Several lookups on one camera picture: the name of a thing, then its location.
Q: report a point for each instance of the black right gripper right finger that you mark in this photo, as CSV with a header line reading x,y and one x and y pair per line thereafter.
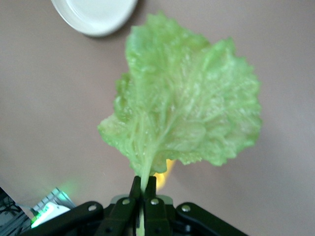
x,y
160,218

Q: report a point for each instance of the beige plate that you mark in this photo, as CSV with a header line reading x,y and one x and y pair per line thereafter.
x,y
98,14

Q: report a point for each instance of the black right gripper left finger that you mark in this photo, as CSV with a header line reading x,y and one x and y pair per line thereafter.
x,y
118,218

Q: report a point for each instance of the yellow squeeze bottle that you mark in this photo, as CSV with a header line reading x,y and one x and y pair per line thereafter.
x,y
165,177

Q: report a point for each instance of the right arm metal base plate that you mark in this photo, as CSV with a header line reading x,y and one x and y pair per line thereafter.
x,y
59,196

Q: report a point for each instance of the green lettuce leaf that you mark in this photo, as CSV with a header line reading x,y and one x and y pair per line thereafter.
x,y
187,98

